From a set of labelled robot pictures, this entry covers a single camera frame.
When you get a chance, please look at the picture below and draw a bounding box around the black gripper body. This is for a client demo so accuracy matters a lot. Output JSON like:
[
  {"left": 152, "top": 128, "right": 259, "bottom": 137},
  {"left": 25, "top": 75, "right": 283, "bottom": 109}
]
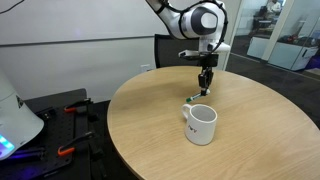
[{"left": 198, "top": 54, "right": 218, "bottom": 88}]

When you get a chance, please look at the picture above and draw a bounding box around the black mesh office chair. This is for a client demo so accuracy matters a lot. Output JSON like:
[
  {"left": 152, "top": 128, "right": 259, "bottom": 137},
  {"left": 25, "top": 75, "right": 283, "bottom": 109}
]
[{"left": 154, "top": 34, "right": 200, "bottom": 68}]

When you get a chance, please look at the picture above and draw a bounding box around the person behind glass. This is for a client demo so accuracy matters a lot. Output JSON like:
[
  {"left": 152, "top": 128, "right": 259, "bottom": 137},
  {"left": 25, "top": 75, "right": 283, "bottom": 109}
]
[{"left": 265, "top": 0, "right": 281, "bottom": 19}]

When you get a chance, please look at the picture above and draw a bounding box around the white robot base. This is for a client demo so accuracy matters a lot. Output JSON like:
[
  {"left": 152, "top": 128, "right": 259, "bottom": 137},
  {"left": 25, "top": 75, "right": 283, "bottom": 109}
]
[{"left": 0, "top": 70, "right": 44, "bottom": 160}]

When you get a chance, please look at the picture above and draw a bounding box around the white ceramic mug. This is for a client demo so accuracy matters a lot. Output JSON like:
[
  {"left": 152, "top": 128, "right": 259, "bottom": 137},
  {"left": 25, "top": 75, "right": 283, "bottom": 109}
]
[{"left": 181, "top": 104, "right": 218, "bottom": 145}]

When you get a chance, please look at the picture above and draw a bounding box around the white wall outlet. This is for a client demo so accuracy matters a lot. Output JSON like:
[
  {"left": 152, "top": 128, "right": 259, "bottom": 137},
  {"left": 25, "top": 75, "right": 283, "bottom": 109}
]
[{"left": 140, "top": 64, "right": 151, "bottom": 73}]

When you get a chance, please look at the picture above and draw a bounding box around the orange black clamp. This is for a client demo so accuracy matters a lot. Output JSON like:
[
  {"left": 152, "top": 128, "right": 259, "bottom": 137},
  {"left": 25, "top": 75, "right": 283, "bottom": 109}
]
[
  {"left": 57, "top": 131, "right": 95, "bottom": 157},
  {"left": 64, "top": 98, "right": 93, "bottom": 113}
]

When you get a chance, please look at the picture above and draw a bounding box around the orange black clamp rear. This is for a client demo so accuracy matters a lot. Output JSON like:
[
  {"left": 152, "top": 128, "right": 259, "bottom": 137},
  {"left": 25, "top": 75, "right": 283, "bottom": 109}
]
[{"left": 64, "top": 98, "right": 93, "bottom": 113}]

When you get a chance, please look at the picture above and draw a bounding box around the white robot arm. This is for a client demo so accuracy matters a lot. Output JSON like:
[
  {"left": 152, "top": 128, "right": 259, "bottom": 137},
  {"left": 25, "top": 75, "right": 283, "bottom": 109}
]
[{"left": 145, "top": 0, "right": 231, "bottom": 96}]

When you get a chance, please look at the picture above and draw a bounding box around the white cabinet behind glass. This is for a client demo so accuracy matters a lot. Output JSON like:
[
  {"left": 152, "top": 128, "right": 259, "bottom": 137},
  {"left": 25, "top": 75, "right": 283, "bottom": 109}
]
[{"left": 247, "top": 37, "right": 319, "bottom": 71}]

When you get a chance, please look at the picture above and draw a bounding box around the round wooden table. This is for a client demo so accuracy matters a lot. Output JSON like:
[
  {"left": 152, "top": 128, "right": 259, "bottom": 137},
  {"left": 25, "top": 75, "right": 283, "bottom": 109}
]
[{"left": 107, "top": 66, "right": 320, "bottom": 180}]

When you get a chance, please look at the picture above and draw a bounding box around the orange black clamp front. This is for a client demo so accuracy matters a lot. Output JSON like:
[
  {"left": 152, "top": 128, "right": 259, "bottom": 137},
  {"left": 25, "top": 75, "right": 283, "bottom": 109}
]
[{"left": 57, "top": 131, "right": 95, "bottom": 157}]

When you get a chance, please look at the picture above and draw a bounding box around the white marker with green cap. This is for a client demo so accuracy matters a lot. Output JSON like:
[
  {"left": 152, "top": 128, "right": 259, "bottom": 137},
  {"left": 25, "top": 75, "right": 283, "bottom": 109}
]
[{"left": 186, "top": 89, "right": 211, "bottom": 103}]

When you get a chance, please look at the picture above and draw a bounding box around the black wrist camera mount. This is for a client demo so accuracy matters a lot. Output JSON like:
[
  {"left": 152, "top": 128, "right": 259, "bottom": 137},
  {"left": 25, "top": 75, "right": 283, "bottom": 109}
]
[{"left": 178, "top": 50, "right": 201, "bottom": 61}]

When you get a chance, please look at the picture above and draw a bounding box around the black perforated mounting board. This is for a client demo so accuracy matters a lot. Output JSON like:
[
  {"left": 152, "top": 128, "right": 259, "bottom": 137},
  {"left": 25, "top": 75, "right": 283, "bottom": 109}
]
[{"left": 0, "top": 89, "right": 107, "bottom": 180}]

